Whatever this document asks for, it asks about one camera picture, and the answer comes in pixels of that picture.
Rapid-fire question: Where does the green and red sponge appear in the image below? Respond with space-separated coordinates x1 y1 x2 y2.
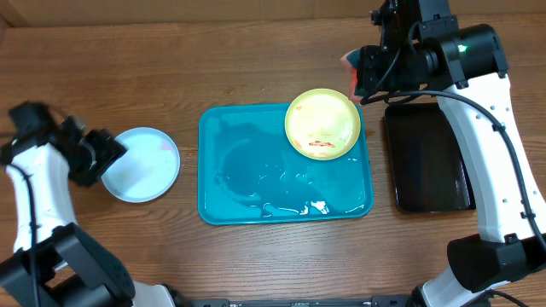
340 49 363 104

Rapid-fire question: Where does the light blue plate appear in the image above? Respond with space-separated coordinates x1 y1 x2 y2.
102 127 182 203

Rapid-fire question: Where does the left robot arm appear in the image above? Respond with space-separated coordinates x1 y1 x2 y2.
1 101 191 307

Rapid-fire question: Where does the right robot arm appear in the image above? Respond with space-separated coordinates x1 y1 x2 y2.
355 1 545 306

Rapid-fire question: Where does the black rectangular tray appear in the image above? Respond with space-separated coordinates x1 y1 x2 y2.
383 103 476 213

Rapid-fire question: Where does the teal plastic serving tray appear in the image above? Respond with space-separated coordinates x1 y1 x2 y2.
197 103 374 225

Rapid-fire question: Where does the green plate upper right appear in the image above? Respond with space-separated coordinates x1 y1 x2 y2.
284 89 362 160

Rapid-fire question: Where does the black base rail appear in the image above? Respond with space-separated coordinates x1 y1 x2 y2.
171 292 421 307

